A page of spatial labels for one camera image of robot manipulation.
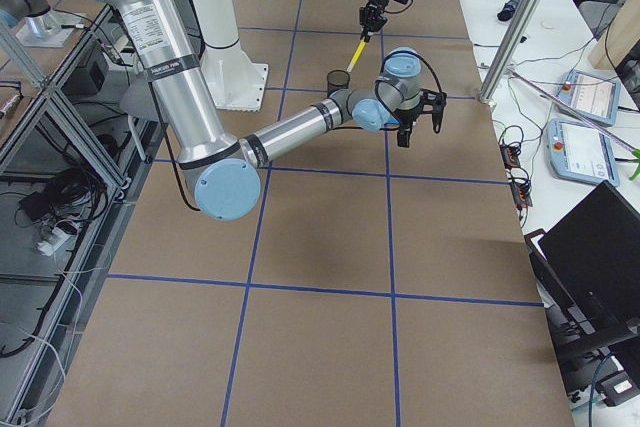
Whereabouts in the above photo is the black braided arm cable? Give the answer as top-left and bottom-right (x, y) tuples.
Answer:
(374, 54), (444, 136)

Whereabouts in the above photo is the black power adapter box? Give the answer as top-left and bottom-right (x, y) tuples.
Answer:
(18, 192), (51, 222)

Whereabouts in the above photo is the aluminium frame post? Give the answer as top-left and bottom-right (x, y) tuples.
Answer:
(478, 0), (540, 104)

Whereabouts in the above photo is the near teach pendant tablet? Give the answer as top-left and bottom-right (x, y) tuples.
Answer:
(546, 119), (620, 187)

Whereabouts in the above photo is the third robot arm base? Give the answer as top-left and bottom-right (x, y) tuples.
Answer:
(1, 0), (71, 48)

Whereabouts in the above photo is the teach pendant tablet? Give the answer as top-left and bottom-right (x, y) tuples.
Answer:
(546, 119), (620, 187)
(557, 69), (621, 126)

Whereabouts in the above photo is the green tipped reacher stick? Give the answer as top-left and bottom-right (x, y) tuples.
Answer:
(509, 69), (640, 168)

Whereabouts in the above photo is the black laptop monitor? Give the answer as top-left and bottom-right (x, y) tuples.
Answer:
(539, 181), (639, 327)

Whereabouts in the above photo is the orange black usb hub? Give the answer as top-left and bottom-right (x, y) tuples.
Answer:
(500, 145), (521, 169)

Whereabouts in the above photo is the yellow highlighter pen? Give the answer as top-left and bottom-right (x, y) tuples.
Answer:
(346, 38), (369, 73)

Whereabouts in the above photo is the far teach pendant tablet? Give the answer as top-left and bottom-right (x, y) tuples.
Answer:
(557, 69), (621, 126)

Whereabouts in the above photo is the black mesh pen holder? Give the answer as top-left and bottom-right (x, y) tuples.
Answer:
(326, 69), (351, 96)

